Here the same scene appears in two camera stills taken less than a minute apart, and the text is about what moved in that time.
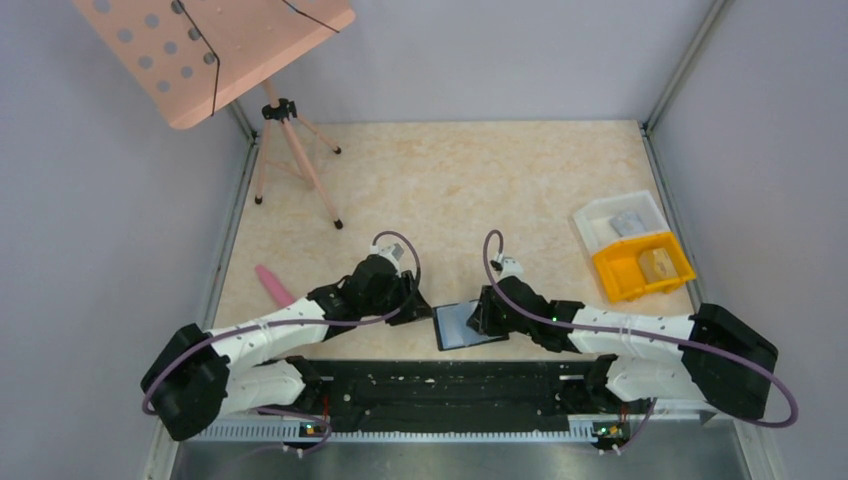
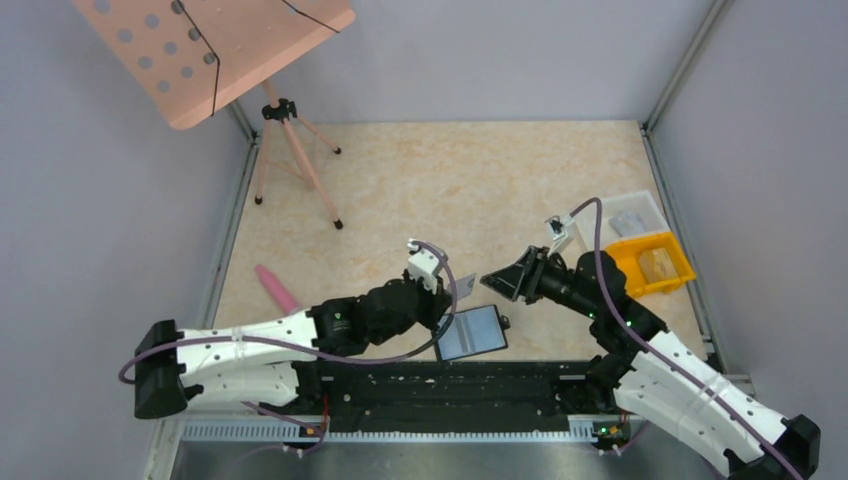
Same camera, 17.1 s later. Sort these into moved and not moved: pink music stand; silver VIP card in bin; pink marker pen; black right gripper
Moved: black right gripper
Not moved: silver VIP card in bin; pink music stand; pink marker pen
